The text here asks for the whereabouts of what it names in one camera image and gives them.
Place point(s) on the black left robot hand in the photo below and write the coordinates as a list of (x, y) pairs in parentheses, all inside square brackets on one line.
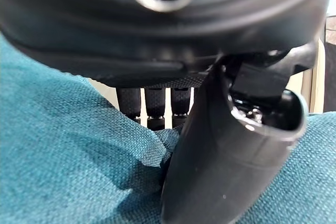
[(162, 37)]

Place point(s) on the teal fabric cushion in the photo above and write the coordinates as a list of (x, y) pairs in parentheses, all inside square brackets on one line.
[(65, 155)]

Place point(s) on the dark furniture piece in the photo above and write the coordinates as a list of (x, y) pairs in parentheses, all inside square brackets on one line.
[(330, 74)]

